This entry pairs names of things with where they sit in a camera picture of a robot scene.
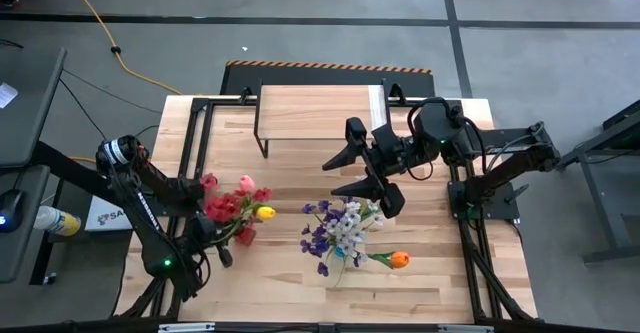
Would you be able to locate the white paper sheet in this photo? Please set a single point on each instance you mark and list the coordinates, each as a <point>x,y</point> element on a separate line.
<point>6,95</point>

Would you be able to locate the red glass vase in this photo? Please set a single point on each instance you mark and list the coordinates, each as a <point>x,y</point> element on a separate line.
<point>246,236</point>

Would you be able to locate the grey metal cart frame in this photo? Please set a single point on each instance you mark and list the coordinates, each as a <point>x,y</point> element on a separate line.
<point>597,198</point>

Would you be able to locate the bottle with yellow label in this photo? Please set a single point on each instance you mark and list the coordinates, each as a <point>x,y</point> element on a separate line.
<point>60,222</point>

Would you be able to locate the black mat with striped edge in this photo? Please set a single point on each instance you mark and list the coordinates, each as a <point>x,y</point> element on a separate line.
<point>325,77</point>

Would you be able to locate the red tulip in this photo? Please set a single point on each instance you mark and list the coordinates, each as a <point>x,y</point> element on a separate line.
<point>209,181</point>

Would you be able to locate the orange tulip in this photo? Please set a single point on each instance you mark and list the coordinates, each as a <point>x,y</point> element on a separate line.
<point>400,259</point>

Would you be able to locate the yellow tulip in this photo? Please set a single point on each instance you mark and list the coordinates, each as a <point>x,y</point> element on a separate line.
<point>265,213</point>

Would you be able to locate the white printed box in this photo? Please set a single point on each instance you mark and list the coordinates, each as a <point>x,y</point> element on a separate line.
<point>102,218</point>

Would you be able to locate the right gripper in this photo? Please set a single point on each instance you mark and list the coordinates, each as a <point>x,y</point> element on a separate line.
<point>395,153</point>

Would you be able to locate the red flower bunch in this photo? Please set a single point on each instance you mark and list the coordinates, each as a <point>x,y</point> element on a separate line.
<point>222,208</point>

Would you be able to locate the grey desk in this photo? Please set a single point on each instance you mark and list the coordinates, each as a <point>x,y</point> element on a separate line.
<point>30,123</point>

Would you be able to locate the wooden shelf with black legs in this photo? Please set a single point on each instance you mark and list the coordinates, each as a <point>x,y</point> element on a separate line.
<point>315,113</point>

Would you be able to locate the silver metal bracket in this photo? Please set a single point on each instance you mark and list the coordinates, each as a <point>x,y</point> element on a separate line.
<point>465,329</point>
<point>185,328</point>

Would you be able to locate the black desk leg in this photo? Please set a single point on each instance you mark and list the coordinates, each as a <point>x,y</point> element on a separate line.
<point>60,165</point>

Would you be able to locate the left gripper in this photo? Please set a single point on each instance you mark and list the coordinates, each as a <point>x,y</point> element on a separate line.
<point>206,233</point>

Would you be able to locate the pink tulip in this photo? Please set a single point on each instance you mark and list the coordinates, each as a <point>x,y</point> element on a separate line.
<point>246,183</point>

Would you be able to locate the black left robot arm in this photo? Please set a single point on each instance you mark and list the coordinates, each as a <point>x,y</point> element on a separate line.
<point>150,223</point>

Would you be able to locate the purple flower bunch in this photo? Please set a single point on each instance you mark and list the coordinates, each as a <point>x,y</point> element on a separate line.
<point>317,233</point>

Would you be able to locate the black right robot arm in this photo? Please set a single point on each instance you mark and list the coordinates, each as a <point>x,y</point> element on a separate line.
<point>515,163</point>

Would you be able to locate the white flower bunch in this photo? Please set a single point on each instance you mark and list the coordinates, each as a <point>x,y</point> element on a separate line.
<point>350,218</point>

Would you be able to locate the black keyboard tray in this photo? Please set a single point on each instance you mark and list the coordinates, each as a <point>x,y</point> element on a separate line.
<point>35,183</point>

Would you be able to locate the blue glass vase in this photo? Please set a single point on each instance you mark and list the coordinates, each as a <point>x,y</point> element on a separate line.
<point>340,253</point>

